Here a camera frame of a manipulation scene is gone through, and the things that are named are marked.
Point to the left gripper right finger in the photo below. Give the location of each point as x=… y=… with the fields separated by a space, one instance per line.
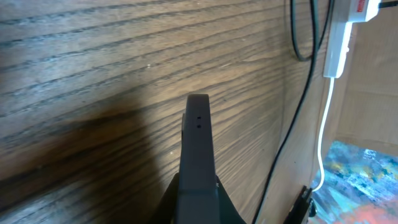
x=228 y=212

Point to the white charger plug adapter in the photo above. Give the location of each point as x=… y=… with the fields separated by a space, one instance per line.
x=363 y=10

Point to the white power strip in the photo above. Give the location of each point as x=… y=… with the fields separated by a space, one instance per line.
x=339 y=36

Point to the Samsung Galaxy smartphone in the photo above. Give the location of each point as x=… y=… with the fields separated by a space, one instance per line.
x=197 y=200

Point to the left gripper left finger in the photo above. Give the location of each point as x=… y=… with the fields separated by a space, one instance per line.
x=165 y=211

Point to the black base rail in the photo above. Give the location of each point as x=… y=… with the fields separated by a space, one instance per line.
x=303 y=208

